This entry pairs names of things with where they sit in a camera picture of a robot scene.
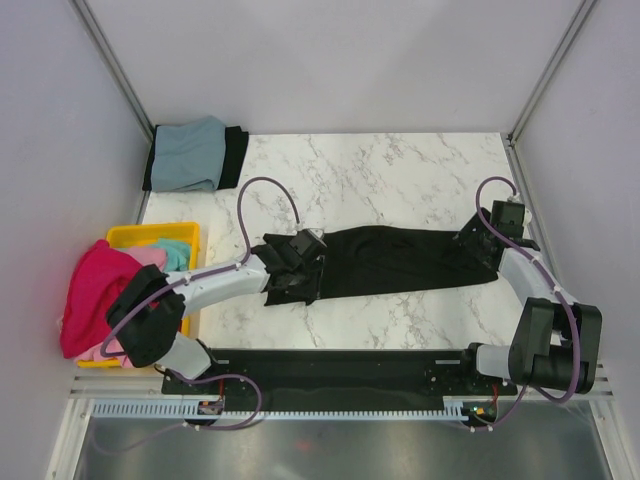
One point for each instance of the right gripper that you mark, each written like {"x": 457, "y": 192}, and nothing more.
{"x": 479, "y": 224}

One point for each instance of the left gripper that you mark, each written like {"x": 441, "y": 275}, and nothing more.
{"x": 315, "y": 282}

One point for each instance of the black t-shirt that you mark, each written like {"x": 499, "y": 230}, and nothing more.
{"x": 377, "y": 260}
{"x": 236, "y": 145}

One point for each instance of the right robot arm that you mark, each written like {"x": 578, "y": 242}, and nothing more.
{"x": 556, "y": 342}

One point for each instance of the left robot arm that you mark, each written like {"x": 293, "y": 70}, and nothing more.
{"x": 145, "y": 320}

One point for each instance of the teal t-shirt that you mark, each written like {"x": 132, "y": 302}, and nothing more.
{"x": 177, "y": 254}

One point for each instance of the folded black t-shirt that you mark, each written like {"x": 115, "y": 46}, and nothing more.
{"x": 236, "y": 145}

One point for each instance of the folded light blue t-shirt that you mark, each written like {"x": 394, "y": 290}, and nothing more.
{"x": 188, "y": 157}

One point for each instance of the yellow plastic bin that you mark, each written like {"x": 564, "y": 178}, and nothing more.
{"x": 133, "y": 236}

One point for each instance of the magenta t-shirt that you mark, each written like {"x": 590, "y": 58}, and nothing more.
{"x": 99, "y": 277}

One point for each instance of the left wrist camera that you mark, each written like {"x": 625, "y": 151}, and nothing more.
{"x": 308, "y": 243}

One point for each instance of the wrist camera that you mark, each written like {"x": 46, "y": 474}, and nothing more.
{"x": 308, "y": 243}
{"x": 508, "y": 219}

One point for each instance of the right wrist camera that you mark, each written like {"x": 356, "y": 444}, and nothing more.
{"x": 508, "y": 219}

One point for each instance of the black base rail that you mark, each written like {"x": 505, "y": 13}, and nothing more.
{"x": 325, "y": 378}

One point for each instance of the white cable duct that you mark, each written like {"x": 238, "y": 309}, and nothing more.
{"x": 199, "y": 410}

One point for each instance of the right aluminium frame post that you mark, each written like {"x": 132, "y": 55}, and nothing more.
{"x": 559, "y": 54}

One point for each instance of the aluminium frame post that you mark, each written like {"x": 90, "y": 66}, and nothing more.
{"x": 91, "y": 25}
{"x": 559, "y": 54}

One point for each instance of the left aluminium frame post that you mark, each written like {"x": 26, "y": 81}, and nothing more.
{"x": 91, "y": 25}

